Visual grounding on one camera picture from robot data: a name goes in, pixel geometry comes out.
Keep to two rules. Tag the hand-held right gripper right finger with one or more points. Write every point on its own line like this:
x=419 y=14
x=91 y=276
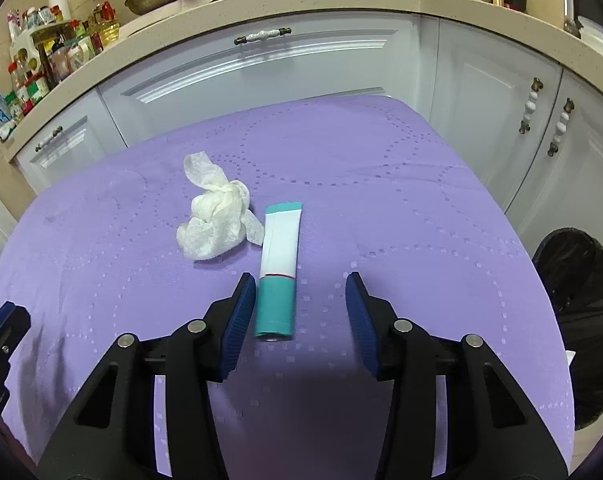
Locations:
x=361 y=322

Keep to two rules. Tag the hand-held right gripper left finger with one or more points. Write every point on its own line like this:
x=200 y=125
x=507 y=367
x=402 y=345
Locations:
x=239 y=325

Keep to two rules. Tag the white teal tube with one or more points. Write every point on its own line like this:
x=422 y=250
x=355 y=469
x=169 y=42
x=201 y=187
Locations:
x=280 y=250

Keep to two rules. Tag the white tissue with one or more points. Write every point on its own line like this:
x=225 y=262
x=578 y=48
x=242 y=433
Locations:
x=216 y=220

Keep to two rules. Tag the trash bin with black bag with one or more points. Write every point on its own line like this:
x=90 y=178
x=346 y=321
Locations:
x=581 y=285

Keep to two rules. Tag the purple quilted cloth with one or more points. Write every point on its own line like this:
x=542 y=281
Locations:
x=381 y=185

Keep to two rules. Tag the white cabinet door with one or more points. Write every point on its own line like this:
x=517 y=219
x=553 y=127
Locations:
x=66 y=155
x=486 y=110
x=591 y=170

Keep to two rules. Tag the white cabinet drawer front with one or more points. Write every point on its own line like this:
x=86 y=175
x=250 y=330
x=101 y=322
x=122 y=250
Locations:
x=281 y=75

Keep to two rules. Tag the row of condiment bottles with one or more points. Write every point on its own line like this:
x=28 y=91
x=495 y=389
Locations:
x=66 y=45

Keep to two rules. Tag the beige stone countertop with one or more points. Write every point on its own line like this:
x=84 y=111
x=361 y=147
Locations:
x=381 y=2

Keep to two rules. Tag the white paper towel roll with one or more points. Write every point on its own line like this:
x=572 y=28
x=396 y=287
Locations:
x=59 y=4

